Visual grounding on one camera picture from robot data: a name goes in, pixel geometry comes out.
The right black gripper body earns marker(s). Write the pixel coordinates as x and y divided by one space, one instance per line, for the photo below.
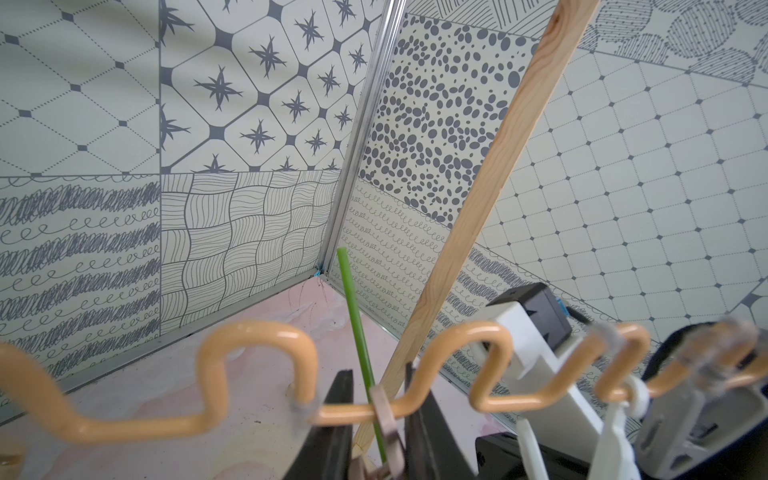
686 434

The wooden clothes rack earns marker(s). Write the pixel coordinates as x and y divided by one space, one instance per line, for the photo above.
561 38

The wooden clothes hanger with clips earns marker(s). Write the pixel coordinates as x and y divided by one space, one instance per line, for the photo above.
256 441

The blue tulip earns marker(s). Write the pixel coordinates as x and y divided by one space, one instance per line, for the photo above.
355 319

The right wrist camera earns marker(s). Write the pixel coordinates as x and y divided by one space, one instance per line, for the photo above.
542 339

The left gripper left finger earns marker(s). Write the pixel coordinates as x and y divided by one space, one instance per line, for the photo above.
326 452

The floral pink table mat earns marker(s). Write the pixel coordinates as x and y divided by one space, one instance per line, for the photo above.
312 299

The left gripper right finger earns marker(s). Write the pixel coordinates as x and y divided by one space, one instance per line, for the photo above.
431 450

